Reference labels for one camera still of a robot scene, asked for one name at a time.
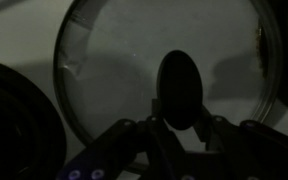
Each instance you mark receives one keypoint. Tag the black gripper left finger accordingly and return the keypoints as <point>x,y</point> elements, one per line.
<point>104,150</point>

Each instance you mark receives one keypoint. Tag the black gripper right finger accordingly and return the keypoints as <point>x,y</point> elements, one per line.
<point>267,153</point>

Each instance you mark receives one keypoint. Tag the glass lid with black knob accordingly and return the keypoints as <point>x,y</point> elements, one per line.
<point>117,66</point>

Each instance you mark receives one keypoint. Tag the white electric stove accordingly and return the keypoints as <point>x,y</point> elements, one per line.
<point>17,33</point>

